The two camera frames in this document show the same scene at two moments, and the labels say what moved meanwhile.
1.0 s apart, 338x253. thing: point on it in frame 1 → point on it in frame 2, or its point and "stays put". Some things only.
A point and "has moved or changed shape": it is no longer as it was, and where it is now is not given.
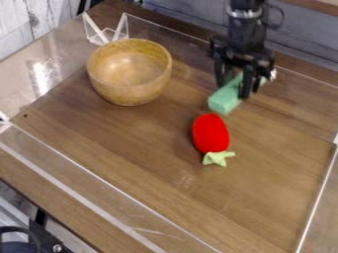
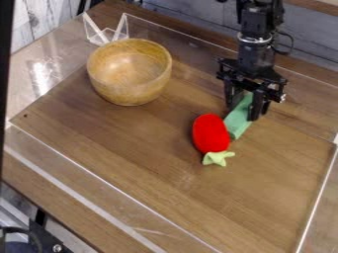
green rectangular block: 226,99 has moved or changed shape
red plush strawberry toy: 211,138 stays put
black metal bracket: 50,241 stays put
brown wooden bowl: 130,70 stays put
